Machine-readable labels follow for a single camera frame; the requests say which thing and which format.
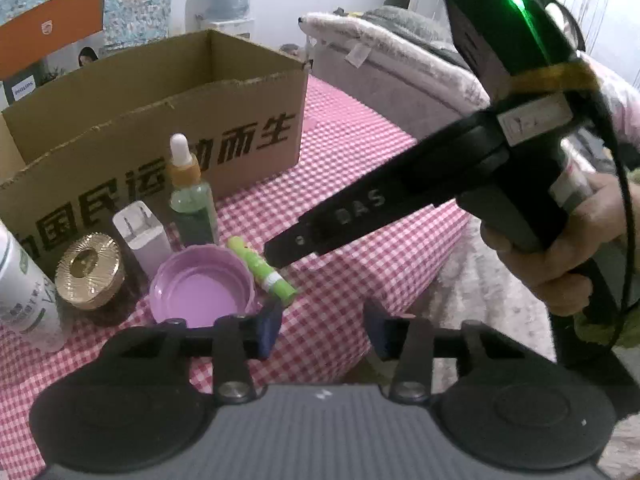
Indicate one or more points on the orange appliance box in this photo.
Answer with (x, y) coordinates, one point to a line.
(50, 25)

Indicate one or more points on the green lip balm tube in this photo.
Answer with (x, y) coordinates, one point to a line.
(260, 270)

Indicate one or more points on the gold ribbed lid jar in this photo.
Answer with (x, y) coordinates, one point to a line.
(87, 270)

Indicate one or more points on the purple plastic lid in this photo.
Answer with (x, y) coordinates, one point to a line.
(200, 290)

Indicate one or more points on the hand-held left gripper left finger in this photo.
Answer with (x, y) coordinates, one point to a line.
(270, 327)

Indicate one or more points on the white water dispenser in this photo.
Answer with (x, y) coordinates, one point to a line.
(235, 27)

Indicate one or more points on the white plug charger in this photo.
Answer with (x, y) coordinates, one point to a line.
(145, 245)

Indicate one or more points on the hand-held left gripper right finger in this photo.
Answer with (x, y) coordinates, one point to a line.
(380, 330)

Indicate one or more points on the person's right hand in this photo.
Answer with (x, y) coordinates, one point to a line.
(555, 280)

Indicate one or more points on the floral wall cloth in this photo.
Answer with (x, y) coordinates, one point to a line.
(135, 0)

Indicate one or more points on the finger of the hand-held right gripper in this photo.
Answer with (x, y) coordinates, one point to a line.
(360, 210)

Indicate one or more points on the person's right forearm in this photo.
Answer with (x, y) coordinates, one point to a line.
(627, 115)

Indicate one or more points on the white fleece blanket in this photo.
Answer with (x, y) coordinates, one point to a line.
(475, 300)

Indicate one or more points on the brown cardboard box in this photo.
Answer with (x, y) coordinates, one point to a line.
(250, 110)

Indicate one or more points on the white supplement bottle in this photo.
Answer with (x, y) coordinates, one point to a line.
(25, 290)

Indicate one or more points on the green dropper bottle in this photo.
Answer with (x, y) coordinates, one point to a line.
(192, 210)

